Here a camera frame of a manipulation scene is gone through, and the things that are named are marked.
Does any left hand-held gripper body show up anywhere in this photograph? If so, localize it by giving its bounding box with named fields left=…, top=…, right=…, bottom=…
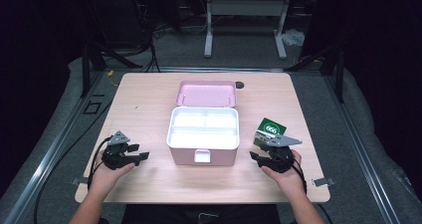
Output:
left=101, top=130, right=140, bottom=171

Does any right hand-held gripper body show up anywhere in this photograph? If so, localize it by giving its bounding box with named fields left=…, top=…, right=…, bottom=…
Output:
left=261, top=133, right=304, bottom=174

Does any person's right hand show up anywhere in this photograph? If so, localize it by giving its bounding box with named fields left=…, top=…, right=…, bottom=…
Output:
left=261, top=149, right=309, bottom=202

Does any person's left hand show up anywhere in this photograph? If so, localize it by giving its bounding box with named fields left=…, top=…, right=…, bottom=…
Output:
left=88, top=157, right=136, bottom=199

